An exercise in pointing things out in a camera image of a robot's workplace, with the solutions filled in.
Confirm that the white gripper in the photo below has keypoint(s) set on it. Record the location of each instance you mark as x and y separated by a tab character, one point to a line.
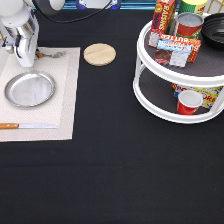
23	27

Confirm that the wooden handled fork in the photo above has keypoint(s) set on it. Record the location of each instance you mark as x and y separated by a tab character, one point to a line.
54	55

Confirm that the round silver metal plate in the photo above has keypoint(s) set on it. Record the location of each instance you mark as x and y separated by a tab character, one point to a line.
30	89

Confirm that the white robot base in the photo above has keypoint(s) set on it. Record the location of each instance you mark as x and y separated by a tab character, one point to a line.
98	4

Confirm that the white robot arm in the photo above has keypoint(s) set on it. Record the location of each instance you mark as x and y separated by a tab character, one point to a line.
11	7

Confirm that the beige woven placemat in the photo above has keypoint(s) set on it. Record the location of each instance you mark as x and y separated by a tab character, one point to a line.
59	110

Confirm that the round wooden coaster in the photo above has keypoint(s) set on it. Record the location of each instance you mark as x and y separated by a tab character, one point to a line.
99	54

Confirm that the red raisins box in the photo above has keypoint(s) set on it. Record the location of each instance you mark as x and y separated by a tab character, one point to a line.
162	19

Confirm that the blue chocolate pudding box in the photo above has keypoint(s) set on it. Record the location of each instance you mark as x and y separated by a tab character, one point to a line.
172	53

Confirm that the yellow green canister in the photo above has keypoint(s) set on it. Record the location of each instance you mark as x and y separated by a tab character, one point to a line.
194	6

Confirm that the red can silver lid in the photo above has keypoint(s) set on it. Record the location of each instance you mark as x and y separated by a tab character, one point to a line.
188	25

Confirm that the red butter box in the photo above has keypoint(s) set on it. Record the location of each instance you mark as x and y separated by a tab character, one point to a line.
195	45

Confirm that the white two-tier turntable shelf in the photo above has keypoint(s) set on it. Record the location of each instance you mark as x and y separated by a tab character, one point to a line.
152	81

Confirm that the red cup lower shelf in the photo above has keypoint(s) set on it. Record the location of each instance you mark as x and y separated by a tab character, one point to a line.
188	102

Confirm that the black bowl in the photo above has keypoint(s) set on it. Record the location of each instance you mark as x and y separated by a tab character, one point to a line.
213	30

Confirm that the yellow popcorn box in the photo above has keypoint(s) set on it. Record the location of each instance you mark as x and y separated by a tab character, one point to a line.
209	94

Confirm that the wooden handled knife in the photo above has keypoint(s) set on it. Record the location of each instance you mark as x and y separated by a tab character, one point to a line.
26	126

